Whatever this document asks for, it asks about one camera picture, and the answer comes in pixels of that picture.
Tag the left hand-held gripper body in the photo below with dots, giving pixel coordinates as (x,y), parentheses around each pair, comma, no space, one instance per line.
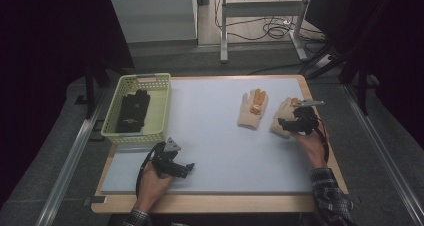
(165,162)

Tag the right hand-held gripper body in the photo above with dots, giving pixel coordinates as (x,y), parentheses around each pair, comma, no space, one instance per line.
(306,121)

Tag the beige glove with orange fingers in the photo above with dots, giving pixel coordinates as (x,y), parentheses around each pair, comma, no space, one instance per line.
(283,114)
(251,114)

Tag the pale green plastic basket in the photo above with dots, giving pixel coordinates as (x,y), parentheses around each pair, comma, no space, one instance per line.
(156,102)

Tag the person's left hand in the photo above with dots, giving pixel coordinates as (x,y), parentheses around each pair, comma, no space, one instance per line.
(151,187)

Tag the person's right hand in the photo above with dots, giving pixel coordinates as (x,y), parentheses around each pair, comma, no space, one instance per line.
(315,149)

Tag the white foam mat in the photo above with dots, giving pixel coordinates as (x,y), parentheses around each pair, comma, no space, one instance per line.
(213,142)

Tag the wooden table board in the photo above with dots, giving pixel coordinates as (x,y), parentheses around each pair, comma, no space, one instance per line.
(206,203)

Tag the white power strip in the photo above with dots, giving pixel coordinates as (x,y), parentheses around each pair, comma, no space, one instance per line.
(324,61)

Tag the black tripod legs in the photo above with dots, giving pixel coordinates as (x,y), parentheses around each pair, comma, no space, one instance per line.
(333,57)

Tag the black stand legs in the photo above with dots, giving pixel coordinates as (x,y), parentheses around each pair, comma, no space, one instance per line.
(90,86)

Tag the white cabinet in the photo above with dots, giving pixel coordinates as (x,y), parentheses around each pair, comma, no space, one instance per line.
(156,17)

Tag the aluminium rail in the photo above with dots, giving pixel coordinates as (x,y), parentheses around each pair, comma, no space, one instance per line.
(383,152)
(68,166)

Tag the white metal stand frame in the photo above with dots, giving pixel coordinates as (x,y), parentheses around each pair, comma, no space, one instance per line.
(263,9)

